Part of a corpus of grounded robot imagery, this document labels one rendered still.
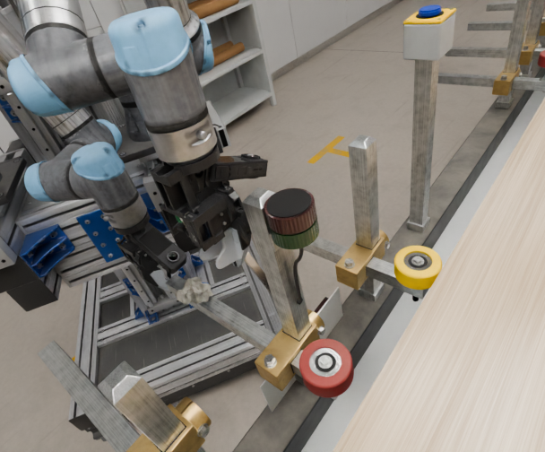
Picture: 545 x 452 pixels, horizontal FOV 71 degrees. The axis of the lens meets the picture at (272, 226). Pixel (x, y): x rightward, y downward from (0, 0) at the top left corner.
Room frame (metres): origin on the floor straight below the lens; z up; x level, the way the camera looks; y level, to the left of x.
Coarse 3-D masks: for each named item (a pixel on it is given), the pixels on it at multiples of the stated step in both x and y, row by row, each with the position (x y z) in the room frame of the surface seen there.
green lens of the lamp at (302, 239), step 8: (272, 232) 0.34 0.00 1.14; (304, 232) 0.33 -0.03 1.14; (312, 232) 0.33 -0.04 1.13; (280, 240) 0.34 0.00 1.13; (288, 240) 0.33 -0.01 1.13; (296, 240) 0.33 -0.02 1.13; (304, 240) 0.33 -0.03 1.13; (312, 240) 0.33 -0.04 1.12; (288, 248) 0.33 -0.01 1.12; (296, 248) 0.33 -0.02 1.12
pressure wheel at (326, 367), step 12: (312, 348) 0.33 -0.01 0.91; (324, 348) 0.32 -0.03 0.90; (336, 348) 0.31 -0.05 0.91; (300, 360) 0.31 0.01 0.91; (312, 360) 0.31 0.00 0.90; (324, 360) 0.30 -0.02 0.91; (336, 360) 0.30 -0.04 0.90; (348, 360) 0.29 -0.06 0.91; (300, 372) 0.29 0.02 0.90; (312, 372) 0.29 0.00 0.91; (324, 372) 0.28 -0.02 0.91; (336, 372) 0.28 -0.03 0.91; (348, 372) 0.27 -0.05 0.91; (312, 384) 0.27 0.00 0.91; (324, 384) 0.27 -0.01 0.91; (336, 384) 0.26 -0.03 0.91; (348, 384) 0.27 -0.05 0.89; (324, 396) 0.26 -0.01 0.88
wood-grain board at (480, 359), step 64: (512, 192) 0.55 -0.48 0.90; (512, 256) 0.40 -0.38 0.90; (448, 320) 0.31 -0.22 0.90; (512, 320) 0.29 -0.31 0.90; (384, 384) 0.25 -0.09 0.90; (448, 384) 0.22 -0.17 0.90; (512, 384) 0.20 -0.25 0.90; (384, 448) 0.17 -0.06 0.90; (448, 448) 0.15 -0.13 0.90; (512, 448) 0.13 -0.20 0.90
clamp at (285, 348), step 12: (312, 312) 0.42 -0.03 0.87; (312, 324) 0.39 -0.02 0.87; (276, 336) 0.39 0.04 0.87; (288, 336) 0.38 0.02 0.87; (312, 336) 0.38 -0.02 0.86; (276, 348) 0.37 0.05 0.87; (288, 348) 0.36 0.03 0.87; (300, 348) 0.36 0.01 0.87; (276, 360) 0.34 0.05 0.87; (288, 360) 0.34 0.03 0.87; (264, 372) 0.34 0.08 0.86; (276, 372) 0.32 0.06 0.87; (288, 372) 0.33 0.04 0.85; (276, 384) 0.32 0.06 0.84
